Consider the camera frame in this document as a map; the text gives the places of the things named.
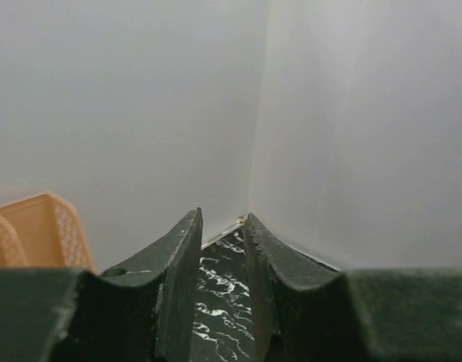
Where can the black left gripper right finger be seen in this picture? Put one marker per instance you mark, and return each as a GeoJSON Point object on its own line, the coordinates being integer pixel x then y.
{"type": "Point", "coordinates": [304, 310]}

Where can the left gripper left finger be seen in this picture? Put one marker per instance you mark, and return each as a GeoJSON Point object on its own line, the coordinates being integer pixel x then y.
{"type": "Point", "coordinates": [141, 309]}

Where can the orange plastic desk organizer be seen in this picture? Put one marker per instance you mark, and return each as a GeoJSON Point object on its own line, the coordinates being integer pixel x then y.
{"type": "Point", "coordinates": [42, 230]}

